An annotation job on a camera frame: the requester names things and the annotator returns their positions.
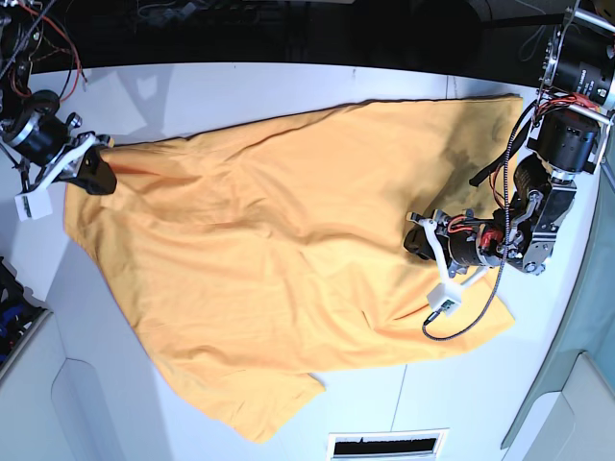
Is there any orange yellow t-shirt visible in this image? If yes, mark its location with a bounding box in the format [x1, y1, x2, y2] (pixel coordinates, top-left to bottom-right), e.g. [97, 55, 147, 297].
[64, 96, 523, 443]

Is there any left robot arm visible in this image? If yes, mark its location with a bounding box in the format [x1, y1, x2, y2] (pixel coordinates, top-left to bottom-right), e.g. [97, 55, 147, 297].
[404, 5, 614, 278]

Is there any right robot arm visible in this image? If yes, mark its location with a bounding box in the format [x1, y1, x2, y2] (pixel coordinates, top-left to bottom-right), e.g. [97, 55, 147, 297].
[1, 1, 116, 195]

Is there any white slotted vent plate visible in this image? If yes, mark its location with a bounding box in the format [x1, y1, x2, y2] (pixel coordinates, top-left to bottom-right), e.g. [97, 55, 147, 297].
[327, 428, 450, 461]

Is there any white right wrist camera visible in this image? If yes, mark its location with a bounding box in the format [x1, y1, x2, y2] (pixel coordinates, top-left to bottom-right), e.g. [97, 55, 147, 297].
[14, 132, 115, 221]

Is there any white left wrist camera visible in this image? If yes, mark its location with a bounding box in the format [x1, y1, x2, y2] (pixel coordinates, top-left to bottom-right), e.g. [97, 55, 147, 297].
[406, 212, 488, 322]

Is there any black cable on right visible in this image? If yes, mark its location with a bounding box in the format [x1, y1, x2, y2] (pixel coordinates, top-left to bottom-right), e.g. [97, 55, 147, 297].
[518, 18, 563, 63]

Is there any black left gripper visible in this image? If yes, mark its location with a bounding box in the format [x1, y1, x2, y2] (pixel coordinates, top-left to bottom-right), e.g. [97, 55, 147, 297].
[404, 225, 504, 269]

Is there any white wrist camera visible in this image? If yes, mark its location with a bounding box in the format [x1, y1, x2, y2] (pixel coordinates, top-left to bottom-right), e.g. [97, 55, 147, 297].
[14, 132, 115, 221]
[406, 212, 488, 322]

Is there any blue black clutter bin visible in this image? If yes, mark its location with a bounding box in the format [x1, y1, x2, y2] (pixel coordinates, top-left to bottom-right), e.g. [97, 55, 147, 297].
[1, 256, 49, 369]

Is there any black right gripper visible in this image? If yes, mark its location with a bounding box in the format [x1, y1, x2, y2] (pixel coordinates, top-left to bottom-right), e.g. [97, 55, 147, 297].
[2, 109, 117, 196]

